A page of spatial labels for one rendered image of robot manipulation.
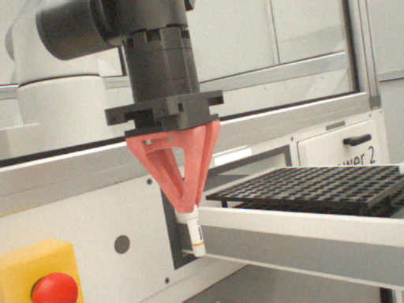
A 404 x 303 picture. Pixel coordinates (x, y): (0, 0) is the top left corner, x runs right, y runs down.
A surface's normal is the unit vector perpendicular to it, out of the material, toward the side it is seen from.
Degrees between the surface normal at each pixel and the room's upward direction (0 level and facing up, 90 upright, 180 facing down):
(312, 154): 90
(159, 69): 91
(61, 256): 90
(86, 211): 90
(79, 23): 101
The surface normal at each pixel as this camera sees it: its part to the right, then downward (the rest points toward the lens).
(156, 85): -0.11, 0.13
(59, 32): -0.30, 0.43
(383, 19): -0.65, 0.18
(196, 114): 0.90, -0.11
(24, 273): 0.70, -0.04
